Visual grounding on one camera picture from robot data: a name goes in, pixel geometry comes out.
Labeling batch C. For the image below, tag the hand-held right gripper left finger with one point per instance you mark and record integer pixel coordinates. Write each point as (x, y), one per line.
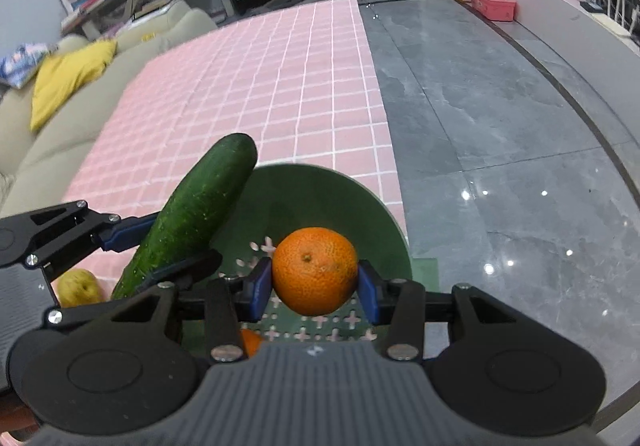
(260, 293)

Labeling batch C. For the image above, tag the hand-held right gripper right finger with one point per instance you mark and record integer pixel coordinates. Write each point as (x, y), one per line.
(369, 296)

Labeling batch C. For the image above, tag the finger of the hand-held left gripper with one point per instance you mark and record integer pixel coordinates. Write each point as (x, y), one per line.
(167, 272)
(122, 233)

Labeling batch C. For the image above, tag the orange mandarin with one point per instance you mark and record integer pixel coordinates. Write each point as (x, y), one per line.
(250, 343)
(315, 271)

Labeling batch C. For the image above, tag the yellow green pear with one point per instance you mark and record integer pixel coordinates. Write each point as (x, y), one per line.
(77, 288)

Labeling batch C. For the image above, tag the green cucumber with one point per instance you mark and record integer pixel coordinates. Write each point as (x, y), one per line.
(200, 206)

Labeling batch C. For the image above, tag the green colander basket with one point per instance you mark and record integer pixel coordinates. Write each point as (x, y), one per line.
(310, 201)

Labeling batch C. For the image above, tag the beige sofa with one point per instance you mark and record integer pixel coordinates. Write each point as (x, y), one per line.
(45, 156)

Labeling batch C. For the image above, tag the yellow pillow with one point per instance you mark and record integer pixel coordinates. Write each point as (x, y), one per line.
(65, 76)

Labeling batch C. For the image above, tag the blue printed pillow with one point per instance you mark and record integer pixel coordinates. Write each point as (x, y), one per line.
(25, 63)

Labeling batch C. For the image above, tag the pink checked tablecloth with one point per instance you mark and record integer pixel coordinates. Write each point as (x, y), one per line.
(275, 91)

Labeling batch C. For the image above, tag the dark notebook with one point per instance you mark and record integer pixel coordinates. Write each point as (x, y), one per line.
(157, 6)

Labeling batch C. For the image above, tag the pink plastic box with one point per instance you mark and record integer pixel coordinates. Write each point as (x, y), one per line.
(492, 1)

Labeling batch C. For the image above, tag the white television cabinet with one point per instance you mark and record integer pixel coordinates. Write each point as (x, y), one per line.
(545, 1)

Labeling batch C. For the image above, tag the white router with antennas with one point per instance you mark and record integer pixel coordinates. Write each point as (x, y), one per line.
(622, 13)

